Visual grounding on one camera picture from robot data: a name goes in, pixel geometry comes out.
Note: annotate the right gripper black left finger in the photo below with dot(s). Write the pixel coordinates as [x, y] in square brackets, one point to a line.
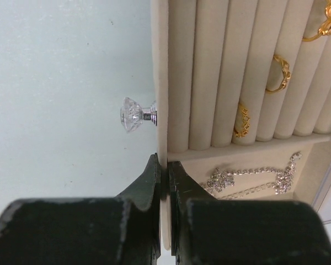
[140, 236]

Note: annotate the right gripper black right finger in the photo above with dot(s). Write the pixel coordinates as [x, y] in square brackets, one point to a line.
[188, 216]

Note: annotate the beige velvet ring tray drawer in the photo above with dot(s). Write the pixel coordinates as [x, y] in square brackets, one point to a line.
[243, 92]

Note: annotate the clear crystal drawer knob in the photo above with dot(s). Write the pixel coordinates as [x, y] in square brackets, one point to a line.
[132, 115]

